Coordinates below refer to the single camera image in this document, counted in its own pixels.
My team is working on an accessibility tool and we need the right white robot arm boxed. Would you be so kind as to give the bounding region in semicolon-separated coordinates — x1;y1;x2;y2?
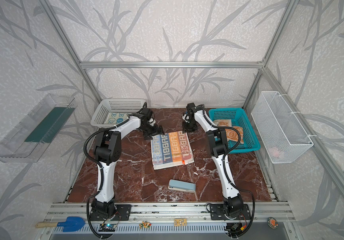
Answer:
183;103;256;223

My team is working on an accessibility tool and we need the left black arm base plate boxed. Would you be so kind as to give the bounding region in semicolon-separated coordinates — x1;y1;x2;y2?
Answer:
90;204;132;221

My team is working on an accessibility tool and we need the white wire mesh basket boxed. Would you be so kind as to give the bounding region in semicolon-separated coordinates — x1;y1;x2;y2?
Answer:
252;91;314;164

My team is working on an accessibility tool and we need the light blue stapler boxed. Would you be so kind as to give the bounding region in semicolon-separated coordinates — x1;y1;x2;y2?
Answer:
168;180;196;193

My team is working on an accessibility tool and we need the small colourful connector bundle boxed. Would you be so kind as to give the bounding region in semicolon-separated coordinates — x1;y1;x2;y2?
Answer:
139;221;151;229

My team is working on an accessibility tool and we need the orange rabbit print towel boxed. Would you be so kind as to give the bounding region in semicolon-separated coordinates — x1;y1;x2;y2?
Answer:
213;119;245;145

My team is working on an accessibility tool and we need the blue toy shovel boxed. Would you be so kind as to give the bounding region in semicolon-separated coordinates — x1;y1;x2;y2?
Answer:
35;217;85;232

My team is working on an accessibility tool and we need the blue bunny pattern towel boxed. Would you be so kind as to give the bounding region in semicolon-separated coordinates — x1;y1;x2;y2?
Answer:
104;112;128;125

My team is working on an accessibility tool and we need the green microcontroller board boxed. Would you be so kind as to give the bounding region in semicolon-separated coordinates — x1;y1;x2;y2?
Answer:
98;223;117;233

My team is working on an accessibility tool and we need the small yellow circuit board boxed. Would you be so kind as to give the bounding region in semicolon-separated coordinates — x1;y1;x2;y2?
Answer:
174;218;188;227

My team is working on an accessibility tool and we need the right controller board with wires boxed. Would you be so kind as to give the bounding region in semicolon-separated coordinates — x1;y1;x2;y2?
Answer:
225;222;249;239

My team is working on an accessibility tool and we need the clear plastic wall tray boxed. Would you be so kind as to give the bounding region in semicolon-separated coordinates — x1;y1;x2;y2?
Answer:
0;94;77;163

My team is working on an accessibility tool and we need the teal perforated plastic basket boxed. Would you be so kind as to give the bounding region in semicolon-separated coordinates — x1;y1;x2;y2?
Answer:
209;108;261;154

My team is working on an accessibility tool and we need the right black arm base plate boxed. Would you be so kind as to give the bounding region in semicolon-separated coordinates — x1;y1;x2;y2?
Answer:
206;203;252;221

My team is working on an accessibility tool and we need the blue rabbit print towel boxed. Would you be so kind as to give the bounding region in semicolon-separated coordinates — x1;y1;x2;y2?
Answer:
151;131;195;170

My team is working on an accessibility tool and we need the pink object in wire basket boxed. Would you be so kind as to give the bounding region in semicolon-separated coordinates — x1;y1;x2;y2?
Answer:
268;147;285;159

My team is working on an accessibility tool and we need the round orange circuit board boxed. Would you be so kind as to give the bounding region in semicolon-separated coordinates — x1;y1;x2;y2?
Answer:
268;217;279;229

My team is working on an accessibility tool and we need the white perforated plastic basket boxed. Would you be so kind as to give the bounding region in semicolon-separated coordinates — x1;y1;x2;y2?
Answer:
90;99;146;128

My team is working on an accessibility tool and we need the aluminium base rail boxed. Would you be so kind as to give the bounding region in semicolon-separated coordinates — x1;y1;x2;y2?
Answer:
43;202;296;223

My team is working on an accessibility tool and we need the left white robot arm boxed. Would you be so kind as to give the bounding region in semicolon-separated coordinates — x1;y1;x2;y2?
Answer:
83;100;164;221

